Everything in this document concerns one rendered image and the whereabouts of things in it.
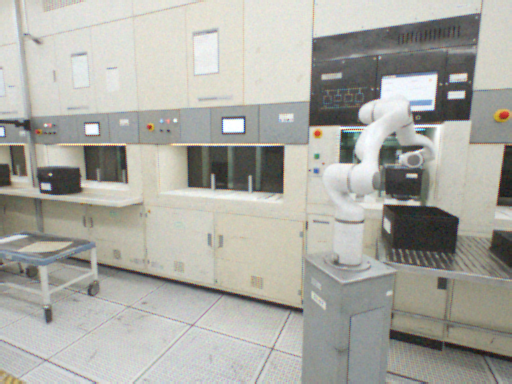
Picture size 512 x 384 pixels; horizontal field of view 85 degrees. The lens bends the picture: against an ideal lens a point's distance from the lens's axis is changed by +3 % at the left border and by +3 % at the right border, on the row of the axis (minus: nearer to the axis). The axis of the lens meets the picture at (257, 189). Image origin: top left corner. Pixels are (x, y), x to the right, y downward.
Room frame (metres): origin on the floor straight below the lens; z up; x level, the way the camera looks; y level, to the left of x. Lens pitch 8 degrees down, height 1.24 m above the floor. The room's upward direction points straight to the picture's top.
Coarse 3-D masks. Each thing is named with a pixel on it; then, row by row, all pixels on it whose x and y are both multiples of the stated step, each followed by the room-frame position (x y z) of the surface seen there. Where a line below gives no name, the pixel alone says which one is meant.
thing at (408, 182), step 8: (416, 168) 2.00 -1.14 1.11; (392, 176) 1.88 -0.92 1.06; (400, 176) 1.86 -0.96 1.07; (408, 176) 1.84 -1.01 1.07; (416, 176) 1.82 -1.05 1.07; (384, 184) 2.01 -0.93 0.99; (392, 184) 1.88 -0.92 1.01; (400, 184) 1.86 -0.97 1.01; (408, 184) 1.84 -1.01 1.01; (416, 184) 1.82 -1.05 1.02; (392, 192) 1.88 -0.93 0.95; (400, 192) 1.86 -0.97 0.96; (408, 192) 1.84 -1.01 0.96; (416, 192) 1.82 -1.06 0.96
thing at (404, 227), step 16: (384, 208) 1.52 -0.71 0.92; (400, 208) 1.55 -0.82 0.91; (416, 208) 1.53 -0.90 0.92; (432, 208) 1.51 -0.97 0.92; (384, 224) 1.49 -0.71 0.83; (400, 224) 1.30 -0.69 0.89; (416, 224) 1.28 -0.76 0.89; (432, 224) 1.27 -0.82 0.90; (448, 224) 1.25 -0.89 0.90; (400, 240) 1.30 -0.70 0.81; (416, 240) 1.28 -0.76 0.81; (432, 240) 1.27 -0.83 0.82; (448, 240) 1.25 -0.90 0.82
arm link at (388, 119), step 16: (384, 112) 1.26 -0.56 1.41; (400, 112) 1.20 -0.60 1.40; (368, 128) 1.22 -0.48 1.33; (384, 128) 1.21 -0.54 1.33; (368, 144) 1.16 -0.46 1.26; (368, 160) 1.08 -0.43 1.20; (352, 176) 1.07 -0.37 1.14; (368, 176) 1.04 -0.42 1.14; (352, 192) 1.10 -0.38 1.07; (368, 192) 1.05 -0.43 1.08
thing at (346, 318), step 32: (320, 256) 1.20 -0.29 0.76; (320, 288) 1.08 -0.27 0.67; (352, 288) 0.98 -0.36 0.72; (384, 288) 1.05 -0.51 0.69; (320, 320) 1.08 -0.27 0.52; (352, 320) 0.98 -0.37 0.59; (384, 320) 1.05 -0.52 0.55; (320, 352) 1.07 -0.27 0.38; (352, 352) 0.99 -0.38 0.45; (384, 352) 1.06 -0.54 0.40
